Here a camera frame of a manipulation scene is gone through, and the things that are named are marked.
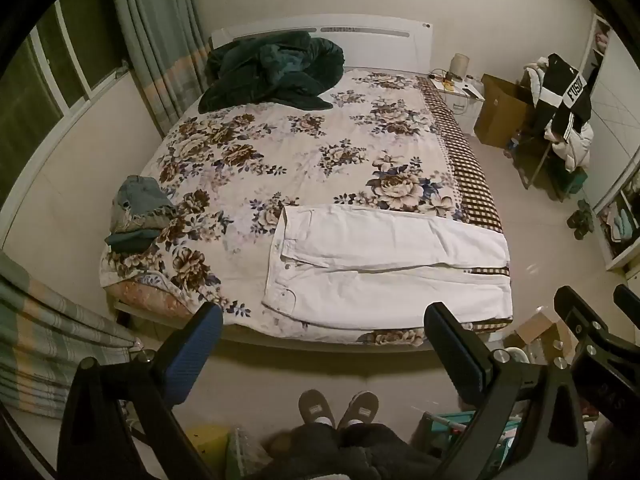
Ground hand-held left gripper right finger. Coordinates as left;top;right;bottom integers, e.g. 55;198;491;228
423;302;586;480

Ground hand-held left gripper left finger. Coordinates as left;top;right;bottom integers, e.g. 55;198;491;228
57;302;224;480

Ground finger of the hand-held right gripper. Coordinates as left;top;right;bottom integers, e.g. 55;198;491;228
554;286;622;358
614;284;640;322

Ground white pants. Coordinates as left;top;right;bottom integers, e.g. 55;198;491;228
261;203;514;331

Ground person's right forearm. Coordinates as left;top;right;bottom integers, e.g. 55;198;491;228
582;417;640;480

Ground small cardboard box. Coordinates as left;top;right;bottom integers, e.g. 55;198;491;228
515;312;574;366

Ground white trash bin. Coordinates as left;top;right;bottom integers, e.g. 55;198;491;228
502;344;532;365

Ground green and white rack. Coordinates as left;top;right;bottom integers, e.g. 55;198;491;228
414;409;522;462

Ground pink floral bed sheet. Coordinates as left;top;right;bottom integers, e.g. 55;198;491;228
116;281;202;319

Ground teal garment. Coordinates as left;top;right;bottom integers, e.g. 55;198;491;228
612;207;639;242

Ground yellow bag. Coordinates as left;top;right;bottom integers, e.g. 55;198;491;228
187;425;231;462

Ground person's right grey slipper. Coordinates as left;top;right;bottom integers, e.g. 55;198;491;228
337;391;380;430

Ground person's grey slipper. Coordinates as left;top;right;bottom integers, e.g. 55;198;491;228
298;389;336;429
337;391;380;430

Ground clear plastic packet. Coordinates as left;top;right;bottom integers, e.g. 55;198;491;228
227;429;272;480

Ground green stool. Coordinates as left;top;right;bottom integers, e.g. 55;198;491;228
562;167;589;197

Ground person's left grey slipper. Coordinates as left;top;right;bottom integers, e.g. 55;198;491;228
298;389;336;429

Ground folded dark green garment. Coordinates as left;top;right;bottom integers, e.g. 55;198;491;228
104;227;162;254

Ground person's dark fleece trousers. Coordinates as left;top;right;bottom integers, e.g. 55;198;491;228
260;422;442;480

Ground green striped curtain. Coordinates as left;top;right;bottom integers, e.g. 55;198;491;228
0;250;139;419
105;0;213;137

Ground wooden chair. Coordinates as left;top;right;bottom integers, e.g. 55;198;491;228
524;127;577;202

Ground white puffy jacket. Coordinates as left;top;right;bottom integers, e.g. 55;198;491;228
544;120;594;174

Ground folded blue jeans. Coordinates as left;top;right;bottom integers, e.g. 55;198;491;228
111;175;177;235

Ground white wardrobe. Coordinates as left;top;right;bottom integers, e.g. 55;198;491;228
580;12;640;274

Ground large cardboard box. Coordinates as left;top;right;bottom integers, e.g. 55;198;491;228
474;74;534;150

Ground floral printed blanket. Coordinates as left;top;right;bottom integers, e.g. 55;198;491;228
100;67;513;348

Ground black and white jacket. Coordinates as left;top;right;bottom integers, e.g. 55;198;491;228
537;53;594;144

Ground white nightstand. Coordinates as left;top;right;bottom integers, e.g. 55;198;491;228
431;76;486;136

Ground dark green duvet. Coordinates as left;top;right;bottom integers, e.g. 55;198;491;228
197;30;346;115

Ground bed with floral cover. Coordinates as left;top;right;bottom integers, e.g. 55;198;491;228
114;14;501;361

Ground window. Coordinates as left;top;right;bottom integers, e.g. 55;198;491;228
0;0;131;206

